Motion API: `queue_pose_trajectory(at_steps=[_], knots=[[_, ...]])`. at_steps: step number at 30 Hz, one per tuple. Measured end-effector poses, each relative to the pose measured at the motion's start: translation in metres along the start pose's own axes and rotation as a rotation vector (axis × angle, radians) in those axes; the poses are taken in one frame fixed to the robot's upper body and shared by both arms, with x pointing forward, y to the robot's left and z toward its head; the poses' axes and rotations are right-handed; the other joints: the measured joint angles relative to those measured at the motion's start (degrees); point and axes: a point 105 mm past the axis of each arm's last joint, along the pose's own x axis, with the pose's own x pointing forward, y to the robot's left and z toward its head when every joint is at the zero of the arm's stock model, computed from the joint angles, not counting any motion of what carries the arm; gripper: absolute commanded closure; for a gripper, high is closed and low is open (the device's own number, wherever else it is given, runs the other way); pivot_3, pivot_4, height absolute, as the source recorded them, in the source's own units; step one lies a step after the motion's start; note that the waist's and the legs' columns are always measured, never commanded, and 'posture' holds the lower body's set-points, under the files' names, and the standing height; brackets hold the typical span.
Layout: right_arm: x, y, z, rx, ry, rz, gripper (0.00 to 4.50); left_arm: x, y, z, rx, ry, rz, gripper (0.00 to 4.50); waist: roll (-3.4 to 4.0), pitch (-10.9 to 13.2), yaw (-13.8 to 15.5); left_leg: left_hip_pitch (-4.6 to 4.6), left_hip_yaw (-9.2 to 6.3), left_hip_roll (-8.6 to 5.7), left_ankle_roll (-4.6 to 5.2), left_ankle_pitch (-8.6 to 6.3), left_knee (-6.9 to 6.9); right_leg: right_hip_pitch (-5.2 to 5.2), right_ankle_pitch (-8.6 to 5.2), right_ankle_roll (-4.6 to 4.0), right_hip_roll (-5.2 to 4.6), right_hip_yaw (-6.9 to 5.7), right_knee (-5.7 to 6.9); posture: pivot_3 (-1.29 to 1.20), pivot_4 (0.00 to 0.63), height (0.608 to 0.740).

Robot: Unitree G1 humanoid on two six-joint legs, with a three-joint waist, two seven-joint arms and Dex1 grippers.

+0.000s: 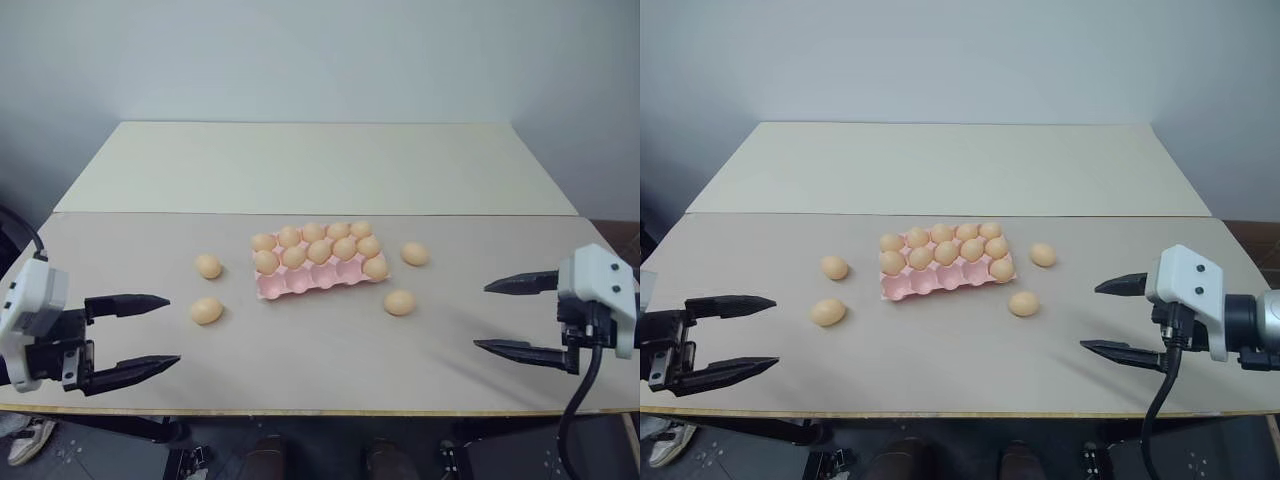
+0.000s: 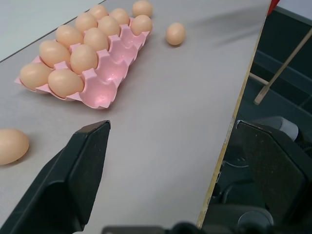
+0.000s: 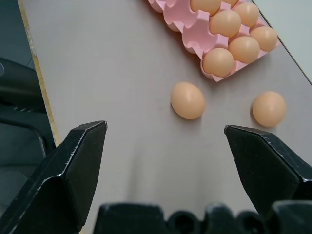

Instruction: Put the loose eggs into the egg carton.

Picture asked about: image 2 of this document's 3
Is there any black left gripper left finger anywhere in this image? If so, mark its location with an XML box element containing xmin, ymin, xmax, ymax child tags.
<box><xmin>0</xmin><ymin>120</ymin><xmax>111</xmax><ymax>234</ymax></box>

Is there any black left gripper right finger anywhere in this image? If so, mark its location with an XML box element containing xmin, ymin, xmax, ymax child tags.
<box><xmin>235</xmin><ymin>119</ymin><xmax>307</xmax><ymax>228</ymax></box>

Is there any pink plastic egg tray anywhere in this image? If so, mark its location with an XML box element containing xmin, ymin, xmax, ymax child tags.
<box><xmin>14</xmin><ymin>17</ymin><xmax>153</xmax><ymax>110</ymax></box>

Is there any grey rounded robot part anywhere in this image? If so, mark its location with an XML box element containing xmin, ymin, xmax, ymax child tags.
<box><xmin>253</xmin><ymin>116</ymin><xmax>299</xmax><ymax>142</ymax></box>

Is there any beige egg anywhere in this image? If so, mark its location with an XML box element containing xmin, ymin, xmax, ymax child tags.
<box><xmin>83</xmin><ymin>27</ymin><xmax>109</xmax><ymax>52</ymax></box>
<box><xmin>109</xmin><ymin>8</ymin><xmax>130</xmax><ymax>26</ymax></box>
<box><xmin>70</xmin><ymin>44</ymin><xmax>98</xmax><ymax>75</ymax></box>
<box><xmin>75</xmin><ymin>12</ymin><xmax>98</xmax><ymax>34</ymax></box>
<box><xmin>88</xmin><ymin>4</ymin><xmax>109</xmax><ymax>20</ymax></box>
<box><xmin>131</xmin><ymin>14</ymin><xmax>153</xmax><ymax>36</ymax></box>
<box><xmin>0</xmin><ymin>128</ymin><xmax>30</xmax><ymax>166</ymax></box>
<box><xmin>55</xmin><ymin>25</ymin><xmax>84</xmax><ymax>49</ymax></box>
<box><xmin>39</xmin><ymin>40</ymin><xmax>72</xmax><ymax>68</ymax></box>
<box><xmin>97</xmin><ymin>16</ymin><xmax>121</xmax><ymax>37</ymax></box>
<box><xmin>132</xmin><ymin>0</ymin><xmax>154</xmax><ymax>18</ymax></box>
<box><xmin>48</xmin><ymin>69</ymin><xmax>85</xmax><ymax>96</ymax></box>
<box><xmin>19</xmin><ymin>63</ymin><xmax>53</xmax><ymax>89</ymax></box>
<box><xmin>166</xmin><ymin>22</ymin><xmax>186</xmax><ymax>46</ymax></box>

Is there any short wooden crossbar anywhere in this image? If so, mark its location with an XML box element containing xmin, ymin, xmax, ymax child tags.
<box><xmin>248</xmin><ymin>74</ymin><xmax>270</xmax><ymax>86</ymax></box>

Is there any long wooden leg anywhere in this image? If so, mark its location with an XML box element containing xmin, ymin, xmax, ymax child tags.
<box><xmin>253</xmin><ymin>31</ymin><xmax>312</xmax><ymax>106</ymax></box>

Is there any red object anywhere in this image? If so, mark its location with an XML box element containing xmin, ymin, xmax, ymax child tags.
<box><xmin>267</xmin><ymin>0</ymin><xmax>281</xmax><ymax>17</ymax></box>

